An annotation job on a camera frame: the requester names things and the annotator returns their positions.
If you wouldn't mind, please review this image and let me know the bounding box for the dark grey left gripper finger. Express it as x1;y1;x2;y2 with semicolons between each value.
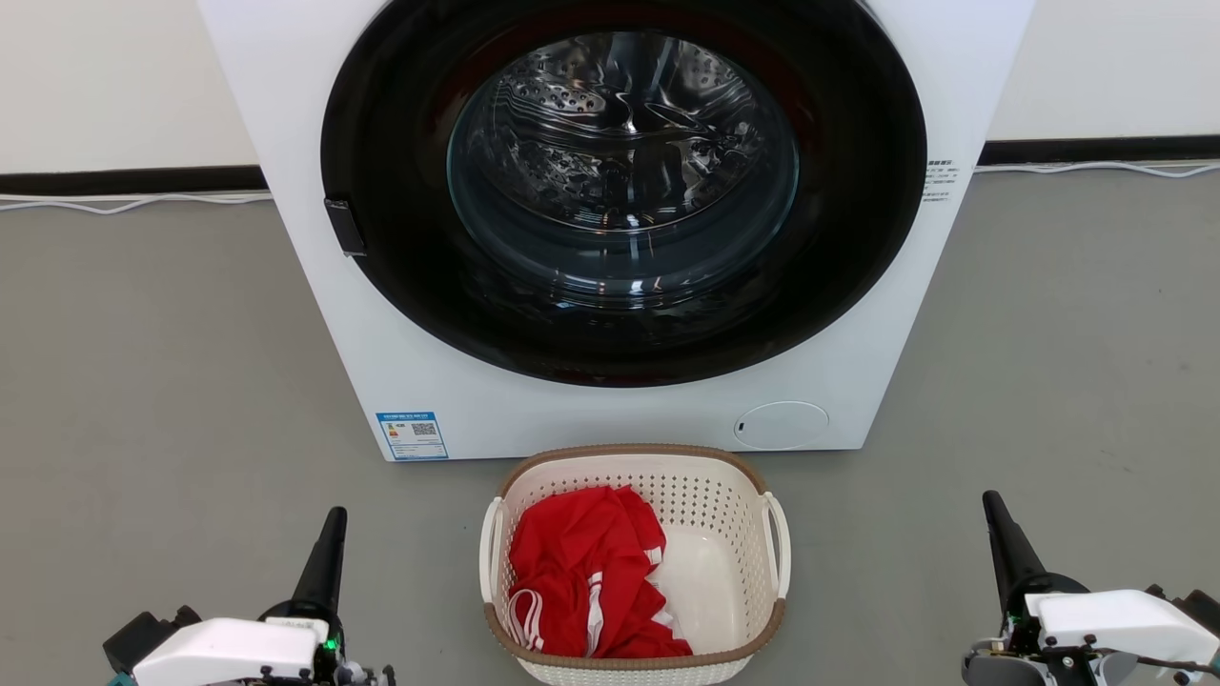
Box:
289;507;348;622

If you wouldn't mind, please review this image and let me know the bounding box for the blue energy label sticker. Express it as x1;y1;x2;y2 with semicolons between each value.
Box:
376;411;449;462

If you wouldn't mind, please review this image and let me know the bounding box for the white front-load washing machine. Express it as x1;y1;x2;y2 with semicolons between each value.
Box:
197;0;1037;463

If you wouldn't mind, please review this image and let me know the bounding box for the black door latch handle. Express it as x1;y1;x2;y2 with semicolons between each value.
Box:
324;197;368;258

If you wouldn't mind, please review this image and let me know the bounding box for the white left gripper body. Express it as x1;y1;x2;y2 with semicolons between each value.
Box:
133;602;397;686

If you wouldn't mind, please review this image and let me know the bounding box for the white floor cable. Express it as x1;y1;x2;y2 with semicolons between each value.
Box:
974;160;1220;179
0;192;274;214

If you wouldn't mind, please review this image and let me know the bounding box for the cream perforated laundry basket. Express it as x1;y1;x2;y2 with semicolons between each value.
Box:
479;443;792;686

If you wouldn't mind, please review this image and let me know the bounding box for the steel washer drum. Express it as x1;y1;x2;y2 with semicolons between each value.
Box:
447;30;801;287

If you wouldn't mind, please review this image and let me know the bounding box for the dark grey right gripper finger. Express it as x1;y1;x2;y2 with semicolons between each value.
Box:
983;491;1047;611

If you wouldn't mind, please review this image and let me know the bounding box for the red garment with white stripes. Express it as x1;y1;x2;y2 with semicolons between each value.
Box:
507;486;694;660

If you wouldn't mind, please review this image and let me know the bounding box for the black round washer door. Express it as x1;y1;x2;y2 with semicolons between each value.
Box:
320;0;928;388

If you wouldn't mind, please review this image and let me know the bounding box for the round white filter cover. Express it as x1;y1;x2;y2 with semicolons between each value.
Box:
733;401;830;451

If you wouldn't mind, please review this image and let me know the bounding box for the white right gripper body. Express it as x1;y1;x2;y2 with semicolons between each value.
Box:
963;575;1220;686

